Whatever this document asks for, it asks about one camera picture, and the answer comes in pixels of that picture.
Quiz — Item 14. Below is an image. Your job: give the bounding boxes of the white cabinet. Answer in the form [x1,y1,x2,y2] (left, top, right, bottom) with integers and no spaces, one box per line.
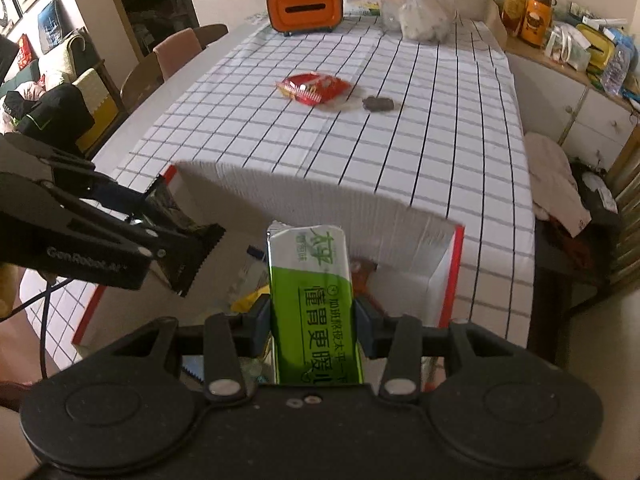
[505,35,640,172]

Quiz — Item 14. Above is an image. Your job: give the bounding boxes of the orange tissue box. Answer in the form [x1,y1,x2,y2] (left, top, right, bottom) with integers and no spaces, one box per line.
[266,0,345,37]

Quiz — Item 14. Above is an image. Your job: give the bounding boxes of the small brown cardboard box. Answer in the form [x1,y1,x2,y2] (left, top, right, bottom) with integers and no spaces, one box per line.
[484,0,509,51]

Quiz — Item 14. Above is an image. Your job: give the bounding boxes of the yellow snack packet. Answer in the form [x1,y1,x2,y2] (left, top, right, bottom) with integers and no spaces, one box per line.
[230,285,271,314]

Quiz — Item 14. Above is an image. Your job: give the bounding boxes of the red checkered chip packet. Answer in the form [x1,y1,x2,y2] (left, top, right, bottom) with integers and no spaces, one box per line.
[276,72,350,107]

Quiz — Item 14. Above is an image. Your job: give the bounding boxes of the green cracker packet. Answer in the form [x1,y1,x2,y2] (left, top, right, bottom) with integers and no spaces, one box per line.
[266,220,365,386]

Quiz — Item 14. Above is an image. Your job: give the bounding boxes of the clear plastic bag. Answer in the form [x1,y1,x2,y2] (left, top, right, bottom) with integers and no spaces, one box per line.
[374,0,464,41]

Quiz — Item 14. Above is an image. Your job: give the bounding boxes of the black snack packet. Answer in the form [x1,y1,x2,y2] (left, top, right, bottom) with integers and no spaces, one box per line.
[144,175,227,297]

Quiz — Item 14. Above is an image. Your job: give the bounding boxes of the white black grid tablecloth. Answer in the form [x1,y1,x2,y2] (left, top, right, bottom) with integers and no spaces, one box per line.
[25,12,536,377]

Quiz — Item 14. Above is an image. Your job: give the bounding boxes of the white paper bags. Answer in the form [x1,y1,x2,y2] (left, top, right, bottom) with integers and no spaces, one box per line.
[545,22,591,74]

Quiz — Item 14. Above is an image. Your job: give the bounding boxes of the blue cushion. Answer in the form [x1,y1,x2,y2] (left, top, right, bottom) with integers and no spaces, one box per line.
[37,0,71,54]

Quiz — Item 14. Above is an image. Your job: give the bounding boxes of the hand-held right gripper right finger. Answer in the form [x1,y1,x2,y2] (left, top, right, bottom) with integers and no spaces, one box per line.
[354,297,507,402]

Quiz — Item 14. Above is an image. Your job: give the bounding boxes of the white green plastic packet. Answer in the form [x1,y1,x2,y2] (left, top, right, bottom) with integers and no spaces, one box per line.
[342,0,384,17]

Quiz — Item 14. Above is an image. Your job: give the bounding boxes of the light wooden slatted chair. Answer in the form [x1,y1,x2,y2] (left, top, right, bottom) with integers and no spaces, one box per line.
[605,125,640,287]

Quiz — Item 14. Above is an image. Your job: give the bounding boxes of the clear plastic water bottle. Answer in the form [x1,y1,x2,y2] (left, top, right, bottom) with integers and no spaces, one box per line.
[600,42,636,96]

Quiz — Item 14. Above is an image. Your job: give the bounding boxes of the orange thermos jar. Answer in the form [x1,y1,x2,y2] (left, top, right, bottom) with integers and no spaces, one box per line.
[520,0,557,44]

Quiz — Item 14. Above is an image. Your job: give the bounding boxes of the yellow tissue box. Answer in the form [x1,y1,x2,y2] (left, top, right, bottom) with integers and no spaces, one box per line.
[575,22,617,69]

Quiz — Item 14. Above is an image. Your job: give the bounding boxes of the brown wooden chair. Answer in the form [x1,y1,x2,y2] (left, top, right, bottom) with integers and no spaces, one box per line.
[192,23,230,51]

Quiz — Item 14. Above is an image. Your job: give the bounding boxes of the amber honey bottle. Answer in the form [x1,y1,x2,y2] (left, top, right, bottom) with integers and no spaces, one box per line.
[501,0,527,36]

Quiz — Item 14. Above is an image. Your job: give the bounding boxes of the yellow blanket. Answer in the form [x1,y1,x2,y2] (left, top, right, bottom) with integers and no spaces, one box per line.
[72,67,119,131]

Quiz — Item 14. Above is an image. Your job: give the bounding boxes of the copper foil snack packet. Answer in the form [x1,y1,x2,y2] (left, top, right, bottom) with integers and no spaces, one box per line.
[350,257,381,302]

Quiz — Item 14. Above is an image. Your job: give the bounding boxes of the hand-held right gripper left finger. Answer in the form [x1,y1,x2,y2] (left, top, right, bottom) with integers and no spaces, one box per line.
[112,294,274,402]

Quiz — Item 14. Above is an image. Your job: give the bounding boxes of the white cardboard box red edges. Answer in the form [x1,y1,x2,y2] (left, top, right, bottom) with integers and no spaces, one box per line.
[71,160,466,391]

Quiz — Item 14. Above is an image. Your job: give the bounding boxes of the pink padded chair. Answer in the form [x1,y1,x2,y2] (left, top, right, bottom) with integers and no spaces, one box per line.
[152,27,204,81]

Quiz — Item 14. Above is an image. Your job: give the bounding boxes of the black cable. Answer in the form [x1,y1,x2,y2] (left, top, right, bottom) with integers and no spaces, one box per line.
[19,274,62,382]

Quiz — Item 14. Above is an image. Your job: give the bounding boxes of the pale pink cloth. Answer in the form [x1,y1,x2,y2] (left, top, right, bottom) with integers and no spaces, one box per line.
[522,131,592,237]

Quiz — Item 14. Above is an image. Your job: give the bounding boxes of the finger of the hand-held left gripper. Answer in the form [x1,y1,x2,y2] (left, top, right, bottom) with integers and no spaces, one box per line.
[0,134,151,211]
[0,172,169,262]

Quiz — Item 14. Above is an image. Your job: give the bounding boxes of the dark wooden chair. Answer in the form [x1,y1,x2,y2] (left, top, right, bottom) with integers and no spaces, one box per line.
[120,52,166,111]

